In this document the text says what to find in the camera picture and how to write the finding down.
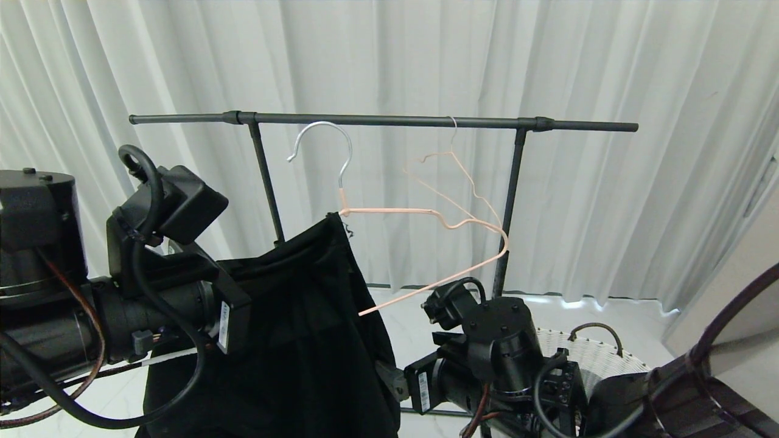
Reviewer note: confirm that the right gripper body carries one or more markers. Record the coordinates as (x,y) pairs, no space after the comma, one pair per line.
(447,389)

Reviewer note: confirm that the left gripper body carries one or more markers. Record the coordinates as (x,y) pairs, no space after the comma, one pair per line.
(176,310)

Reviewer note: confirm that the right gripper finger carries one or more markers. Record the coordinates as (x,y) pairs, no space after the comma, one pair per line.
(394,383)

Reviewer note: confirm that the black t-shirt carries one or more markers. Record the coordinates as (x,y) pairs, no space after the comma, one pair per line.
(292,340)

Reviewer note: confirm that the pink clothes hanger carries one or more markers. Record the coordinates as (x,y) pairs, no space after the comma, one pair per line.
(454,131)
(389,211)

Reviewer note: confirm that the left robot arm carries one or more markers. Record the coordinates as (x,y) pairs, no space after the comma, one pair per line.
(36,213)

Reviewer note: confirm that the white laundry basket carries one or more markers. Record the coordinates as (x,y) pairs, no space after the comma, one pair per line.
(608,365)

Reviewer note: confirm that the black clothes rack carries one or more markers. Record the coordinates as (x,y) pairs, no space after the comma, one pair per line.
(365,120)

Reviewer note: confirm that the white curtain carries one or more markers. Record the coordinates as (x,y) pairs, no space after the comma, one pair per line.
(608,61)

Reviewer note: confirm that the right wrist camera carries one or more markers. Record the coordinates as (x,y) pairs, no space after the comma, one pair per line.
(450,307)

